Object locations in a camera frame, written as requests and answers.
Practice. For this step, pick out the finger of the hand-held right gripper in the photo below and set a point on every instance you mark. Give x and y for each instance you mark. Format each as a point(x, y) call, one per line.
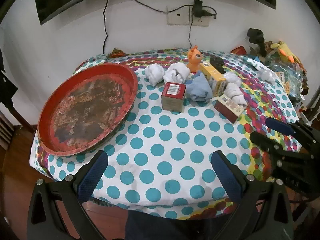
point(262, 141)
point(278, 127)

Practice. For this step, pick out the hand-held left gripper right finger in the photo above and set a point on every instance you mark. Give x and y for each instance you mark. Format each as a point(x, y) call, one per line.
point(226, 177)

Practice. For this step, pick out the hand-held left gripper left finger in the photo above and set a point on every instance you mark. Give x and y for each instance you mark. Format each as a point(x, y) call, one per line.
point(91, 177)

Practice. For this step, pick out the printed red-brown box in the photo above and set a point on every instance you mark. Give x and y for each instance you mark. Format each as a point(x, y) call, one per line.
point(228, 107)

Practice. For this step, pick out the long white sock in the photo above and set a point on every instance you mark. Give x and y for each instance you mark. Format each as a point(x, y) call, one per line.
point(235, 92)

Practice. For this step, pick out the white plastic bag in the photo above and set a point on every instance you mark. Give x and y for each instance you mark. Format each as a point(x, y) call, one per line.
point(231, 77)
point(267, 76)

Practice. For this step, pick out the round red tray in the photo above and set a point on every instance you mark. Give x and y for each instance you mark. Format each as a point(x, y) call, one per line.
point(87, 105)

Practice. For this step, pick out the yellow box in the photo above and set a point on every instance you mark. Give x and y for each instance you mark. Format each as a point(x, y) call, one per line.
point(213, 78)

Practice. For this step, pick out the light blue sock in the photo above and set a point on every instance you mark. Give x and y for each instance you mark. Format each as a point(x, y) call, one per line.
point(198, 87)

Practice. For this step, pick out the black plastic bag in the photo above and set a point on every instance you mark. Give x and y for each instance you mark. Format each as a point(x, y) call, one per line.
point(217, 63)

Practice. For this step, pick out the dark red barcode box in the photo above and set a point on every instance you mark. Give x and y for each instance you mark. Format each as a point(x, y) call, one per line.
point(172, 100)

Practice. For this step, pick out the orange toy figure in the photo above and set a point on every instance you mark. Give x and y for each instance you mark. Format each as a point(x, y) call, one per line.
point(194, 60)

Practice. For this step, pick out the knotted white sock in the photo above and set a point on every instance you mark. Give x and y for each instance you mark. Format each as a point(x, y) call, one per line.
point(155, 73)

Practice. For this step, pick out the clear plastic bag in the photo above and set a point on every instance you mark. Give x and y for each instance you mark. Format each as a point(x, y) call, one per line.
point(287, 75)

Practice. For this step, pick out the yellow knitted toy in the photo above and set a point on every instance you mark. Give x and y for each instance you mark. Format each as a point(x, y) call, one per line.
point(285, 51)

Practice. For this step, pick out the polka dot tablecloth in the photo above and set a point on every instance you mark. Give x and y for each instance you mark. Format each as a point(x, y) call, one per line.
point(162, 135)

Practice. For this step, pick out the red packet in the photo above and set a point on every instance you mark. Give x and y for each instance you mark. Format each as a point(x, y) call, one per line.
point(238, 50)

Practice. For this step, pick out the wooden chair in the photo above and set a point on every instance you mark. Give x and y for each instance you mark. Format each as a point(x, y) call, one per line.
point(6, 135)

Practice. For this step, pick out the red snack wrapper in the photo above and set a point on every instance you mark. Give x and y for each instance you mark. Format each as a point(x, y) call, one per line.
point(117, 53)

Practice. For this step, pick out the black jacket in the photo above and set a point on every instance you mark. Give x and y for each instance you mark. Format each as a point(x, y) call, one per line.
point(7, 80)

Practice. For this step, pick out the black plug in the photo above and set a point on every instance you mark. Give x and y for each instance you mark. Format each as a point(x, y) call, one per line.
point(208, 13)

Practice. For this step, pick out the black power adapter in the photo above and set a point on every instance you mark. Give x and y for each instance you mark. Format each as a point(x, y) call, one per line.
point(197, 6)

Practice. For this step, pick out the black television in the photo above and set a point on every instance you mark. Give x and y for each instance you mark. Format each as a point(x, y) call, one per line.
point(50, 0)

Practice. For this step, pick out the white double wall socket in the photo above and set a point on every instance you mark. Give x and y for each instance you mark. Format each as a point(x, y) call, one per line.
point(205, 22)

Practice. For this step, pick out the white single wall socket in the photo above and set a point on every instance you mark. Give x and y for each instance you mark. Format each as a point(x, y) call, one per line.
point(178, 17)

